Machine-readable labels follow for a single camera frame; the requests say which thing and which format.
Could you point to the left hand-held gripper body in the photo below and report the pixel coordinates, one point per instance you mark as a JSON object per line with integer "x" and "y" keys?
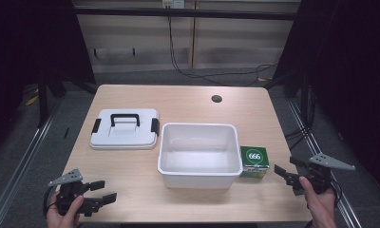
{"x": 68, "y": 192}

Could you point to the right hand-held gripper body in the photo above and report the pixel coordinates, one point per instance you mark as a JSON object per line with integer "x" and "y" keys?
{"x": 318, "y": 177}

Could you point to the green and white box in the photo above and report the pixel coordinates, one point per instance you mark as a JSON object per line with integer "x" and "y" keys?
{"x": 254, "y": 160}

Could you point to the white plastic storage bin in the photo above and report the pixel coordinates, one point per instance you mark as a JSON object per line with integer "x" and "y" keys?
{"x": 199, "y": 152}

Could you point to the person's left hand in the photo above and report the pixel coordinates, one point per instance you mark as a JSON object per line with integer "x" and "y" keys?
{"x": 62, "y": 220}

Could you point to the person's right hand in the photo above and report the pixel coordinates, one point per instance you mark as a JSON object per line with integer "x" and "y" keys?
{"x": 319, "y": 205}

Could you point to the small black stick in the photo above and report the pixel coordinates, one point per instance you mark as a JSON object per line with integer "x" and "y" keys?
{"x": 66, "y": 133}

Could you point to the yellow floor tape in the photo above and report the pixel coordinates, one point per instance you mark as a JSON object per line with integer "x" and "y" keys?
{"x": 31, "y": 101}

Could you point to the dark curtain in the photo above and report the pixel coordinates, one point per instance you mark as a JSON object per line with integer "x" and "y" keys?
{"x": 352, "y": 79}
{"x": 26, "y": 47}

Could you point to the aluminium floor rail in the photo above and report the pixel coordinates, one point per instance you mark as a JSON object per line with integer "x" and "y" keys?
{"x": 18, "y": 167}
{"x": 311, "y": 139}

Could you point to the black upright stand post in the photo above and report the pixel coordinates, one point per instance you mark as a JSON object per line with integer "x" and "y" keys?
{"x": 42, "y": 104}

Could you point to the black horizontal frame bar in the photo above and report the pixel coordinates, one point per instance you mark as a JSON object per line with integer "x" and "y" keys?
{"x": 185, "y": 13}

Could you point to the white wall socket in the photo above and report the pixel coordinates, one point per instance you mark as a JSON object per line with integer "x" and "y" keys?
{"x": 173, "y": 3}

